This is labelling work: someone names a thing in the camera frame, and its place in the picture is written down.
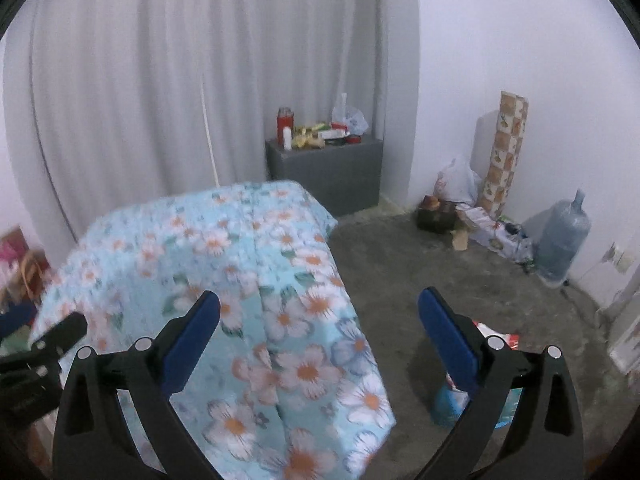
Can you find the grey cabinet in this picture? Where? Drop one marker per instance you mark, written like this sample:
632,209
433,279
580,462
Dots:
330,177

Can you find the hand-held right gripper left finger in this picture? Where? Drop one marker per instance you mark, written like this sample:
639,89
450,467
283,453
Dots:
192,340

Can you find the yellow snack packets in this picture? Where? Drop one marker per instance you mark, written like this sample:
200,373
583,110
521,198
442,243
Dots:
307,136

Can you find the floral wrapped package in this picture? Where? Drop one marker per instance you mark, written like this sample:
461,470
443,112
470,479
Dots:
495,232

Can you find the blue plastic basin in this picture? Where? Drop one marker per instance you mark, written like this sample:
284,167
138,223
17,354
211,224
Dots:
450,405

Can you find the white curtain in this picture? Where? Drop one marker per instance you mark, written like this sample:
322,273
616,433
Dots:
150,85

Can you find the translucent white plastic bag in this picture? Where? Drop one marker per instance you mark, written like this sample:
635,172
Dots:
350,117

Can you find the beige cup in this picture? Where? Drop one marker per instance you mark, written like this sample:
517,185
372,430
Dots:
460,241

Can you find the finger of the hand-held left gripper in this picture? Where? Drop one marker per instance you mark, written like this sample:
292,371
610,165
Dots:
17,320
62,335

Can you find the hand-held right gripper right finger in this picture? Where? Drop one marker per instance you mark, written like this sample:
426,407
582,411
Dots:
447,345

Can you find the white red-print plastic bag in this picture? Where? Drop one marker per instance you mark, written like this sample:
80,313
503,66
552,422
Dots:
457,182

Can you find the wall socket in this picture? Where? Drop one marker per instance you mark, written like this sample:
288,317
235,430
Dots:
617,259

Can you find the red gift bag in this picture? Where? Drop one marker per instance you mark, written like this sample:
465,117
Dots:
35,275

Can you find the small white bottle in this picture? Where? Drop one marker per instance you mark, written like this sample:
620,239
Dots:
287,139

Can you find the checkered paper roll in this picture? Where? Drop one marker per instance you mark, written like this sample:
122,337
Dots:
505,155

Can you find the large blue water jug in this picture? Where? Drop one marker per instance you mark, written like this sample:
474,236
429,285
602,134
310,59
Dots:
562,240

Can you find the red thermos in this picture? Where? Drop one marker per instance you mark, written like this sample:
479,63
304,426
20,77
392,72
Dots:
284,120

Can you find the dark box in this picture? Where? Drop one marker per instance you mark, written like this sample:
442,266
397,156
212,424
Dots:
437,217

